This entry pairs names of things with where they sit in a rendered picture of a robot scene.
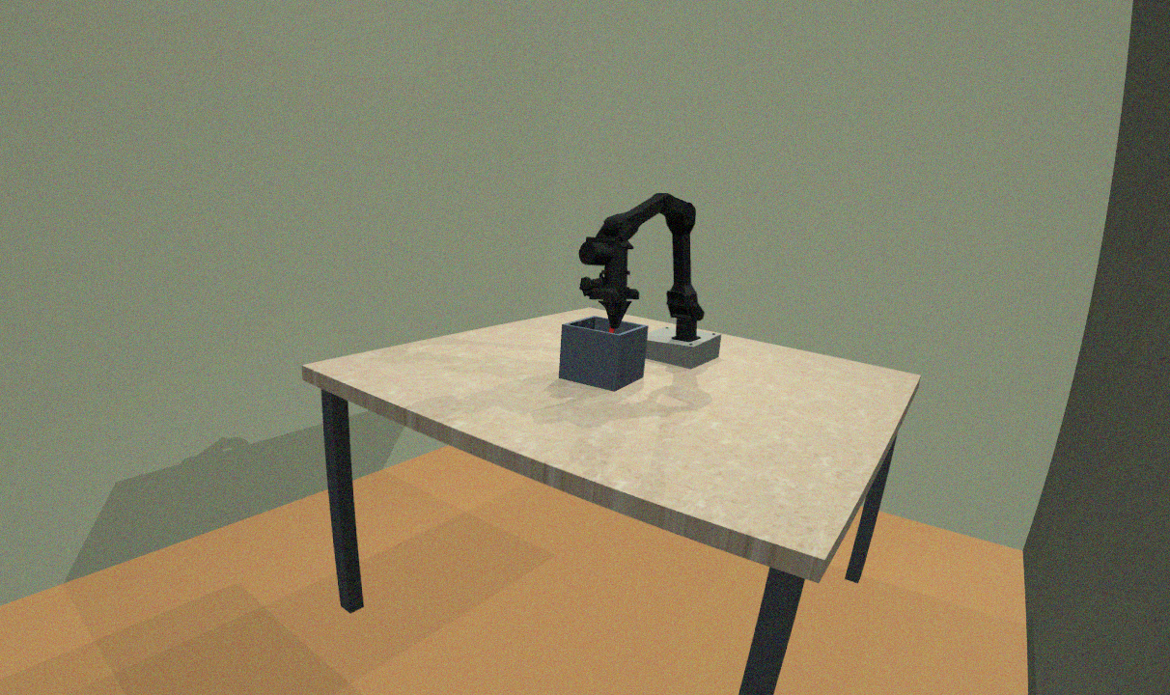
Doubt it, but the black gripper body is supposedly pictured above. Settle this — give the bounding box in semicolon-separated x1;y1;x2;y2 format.
589;266;639;301

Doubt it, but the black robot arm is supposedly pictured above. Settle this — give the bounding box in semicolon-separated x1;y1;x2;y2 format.
579;193;704;342

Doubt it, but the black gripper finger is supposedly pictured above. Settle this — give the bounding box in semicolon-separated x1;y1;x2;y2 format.
615;301;632;328
599;300;624;329

